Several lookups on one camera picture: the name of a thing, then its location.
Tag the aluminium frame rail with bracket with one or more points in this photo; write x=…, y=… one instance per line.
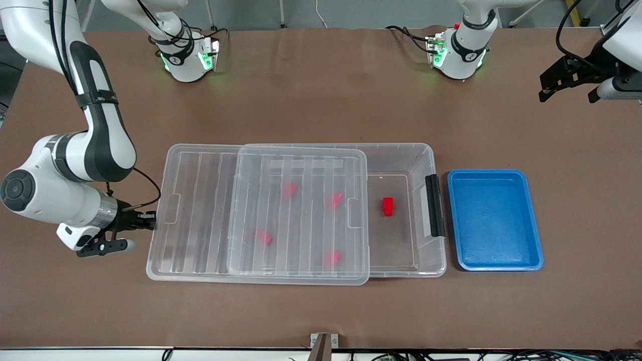
x=608, y=30

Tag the grey metal table bracket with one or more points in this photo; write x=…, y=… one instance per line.
x=334, y=341

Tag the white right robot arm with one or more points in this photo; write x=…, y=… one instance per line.
x=50, y=198

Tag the red block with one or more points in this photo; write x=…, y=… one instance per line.
x=264, y=237
x=388, y=206
x=332, y=258
x=289, y=189
x=335, y=200

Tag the blue plastic tray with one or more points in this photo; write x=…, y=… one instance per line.
x=494, y=220

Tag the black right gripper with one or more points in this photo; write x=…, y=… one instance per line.
x=124, y=219

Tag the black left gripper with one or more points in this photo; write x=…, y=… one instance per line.
x=592, y=63

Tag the grey diagonal frame strut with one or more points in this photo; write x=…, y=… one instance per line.
x=526, y=12

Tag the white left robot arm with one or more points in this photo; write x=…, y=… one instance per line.
x=464, y=55

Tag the dark brown post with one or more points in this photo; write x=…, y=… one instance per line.
x=321, y=351

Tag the clear plastic box lid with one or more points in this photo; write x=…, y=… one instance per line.
x=200, y=220

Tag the clear plastic storage box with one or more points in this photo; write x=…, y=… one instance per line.
x=401, y=250

